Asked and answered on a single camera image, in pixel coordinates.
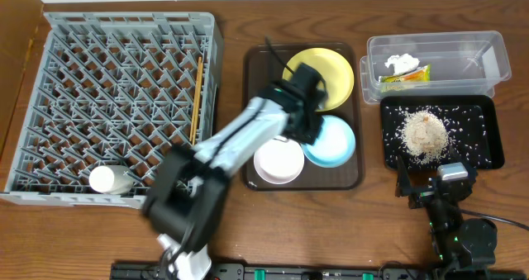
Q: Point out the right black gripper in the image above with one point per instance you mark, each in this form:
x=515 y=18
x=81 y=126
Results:
x=424 y=195

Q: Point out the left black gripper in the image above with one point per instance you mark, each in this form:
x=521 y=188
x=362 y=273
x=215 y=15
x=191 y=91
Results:
x=308 y=130

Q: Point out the light blue bowl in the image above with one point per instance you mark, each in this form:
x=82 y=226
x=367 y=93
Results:
x=335 y=144

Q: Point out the green orange snack wrapper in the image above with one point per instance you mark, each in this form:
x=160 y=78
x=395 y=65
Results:
x=421 y=74

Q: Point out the pile of rice leftovers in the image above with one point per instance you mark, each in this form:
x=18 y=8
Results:
x=421 y=136

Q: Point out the white cylindrical cup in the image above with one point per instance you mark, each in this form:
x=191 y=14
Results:
x=111 y=179

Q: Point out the grey plastic dishwasher rack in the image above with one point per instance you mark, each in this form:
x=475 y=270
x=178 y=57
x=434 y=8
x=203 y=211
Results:
x=114 y=88

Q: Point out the yellow round plate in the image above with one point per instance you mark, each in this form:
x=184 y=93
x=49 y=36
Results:
x=335 y=70

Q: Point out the white tissue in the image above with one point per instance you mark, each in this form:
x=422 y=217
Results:
x=402 y=64

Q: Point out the black rectangular waste tray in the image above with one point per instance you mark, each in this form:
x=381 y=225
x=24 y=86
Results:
x=484 y=102

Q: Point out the white round bowl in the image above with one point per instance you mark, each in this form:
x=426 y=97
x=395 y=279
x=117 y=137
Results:
x=279 y=161

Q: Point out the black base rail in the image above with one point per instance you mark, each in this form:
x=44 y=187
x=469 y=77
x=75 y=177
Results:
x=237 y=271

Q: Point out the clear plastic waste bin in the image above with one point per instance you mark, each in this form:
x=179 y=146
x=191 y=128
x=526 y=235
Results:
x=461 y=63

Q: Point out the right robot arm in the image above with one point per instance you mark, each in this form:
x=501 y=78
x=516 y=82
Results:
x=465 y=247

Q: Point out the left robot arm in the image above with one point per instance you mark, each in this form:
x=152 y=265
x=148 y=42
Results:
x=185 y=202

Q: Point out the dark brown serving tray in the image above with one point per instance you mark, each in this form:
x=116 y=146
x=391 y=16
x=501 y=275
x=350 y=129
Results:
x=260 y=67

